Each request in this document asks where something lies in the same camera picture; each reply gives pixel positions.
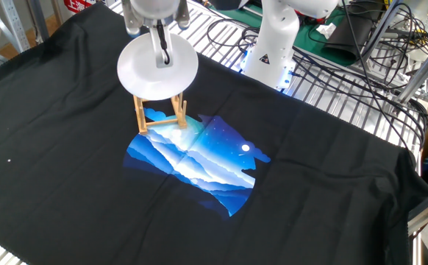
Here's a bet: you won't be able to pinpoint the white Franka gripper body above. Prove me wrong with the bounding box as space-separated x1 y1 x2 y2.
149 19 175 70

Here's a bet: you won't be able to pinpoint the white round plate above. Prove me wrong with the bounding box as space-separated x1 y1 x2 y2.
116 32 199 102

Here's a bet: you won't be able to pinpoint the wooden dish rack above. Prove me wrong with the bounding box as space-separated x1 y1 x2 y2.
132 91 188 135

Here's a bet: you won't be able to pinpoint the red sign white characters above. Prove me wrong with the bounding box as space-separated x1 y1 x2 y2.
63 0 103 14

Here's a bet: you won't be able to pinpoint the black cloth with blue print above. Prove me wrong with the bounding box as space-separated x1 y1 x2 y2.
0 1 428 265

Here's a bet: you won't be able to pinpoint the crumpled white paper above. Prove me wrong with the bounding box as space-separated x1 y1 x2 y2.
315 22 338 40

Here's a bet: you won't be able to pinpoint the black pouch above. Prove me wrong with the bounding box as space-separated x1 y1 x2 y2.
323 13 376 63

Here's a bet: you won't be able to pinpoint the aluminium profile strut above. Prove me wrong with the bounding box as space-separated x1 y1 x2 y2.
396 35 428 106

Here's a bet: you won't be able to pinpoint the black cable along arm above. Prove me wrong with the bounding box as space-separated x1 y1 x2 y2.
156 18 172 66

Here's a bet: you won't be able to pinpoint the grey perforated metal frame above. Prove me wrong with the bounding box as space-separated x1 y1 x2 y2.
0 0 31 54

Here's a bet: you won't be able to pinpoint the aluminium table edge rail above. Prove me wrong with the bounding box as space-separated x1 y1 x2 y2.
407 187 428 236

